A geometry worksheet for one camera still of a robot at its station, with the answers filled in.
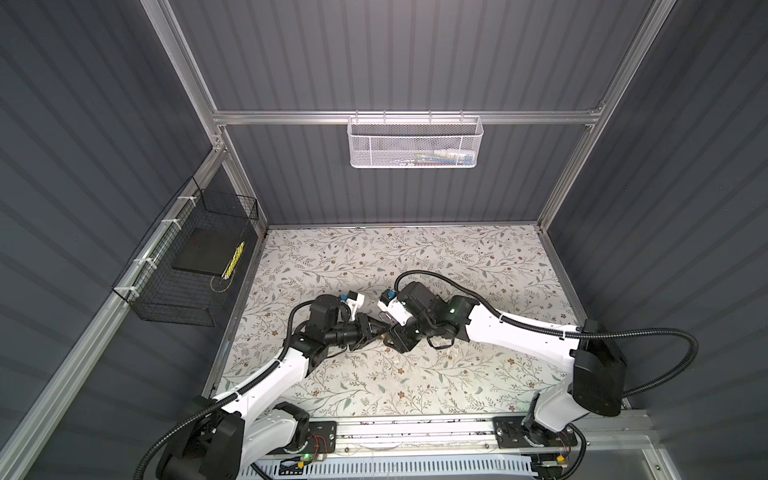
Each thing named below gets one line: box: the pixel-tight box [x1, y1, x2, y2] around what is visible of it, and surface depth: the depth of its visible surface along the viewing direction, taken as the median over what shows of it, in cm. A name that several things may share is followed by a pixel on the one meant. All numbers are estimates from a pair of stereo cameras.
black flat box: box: [172, 227, 245, 277], surface depth 76 cm
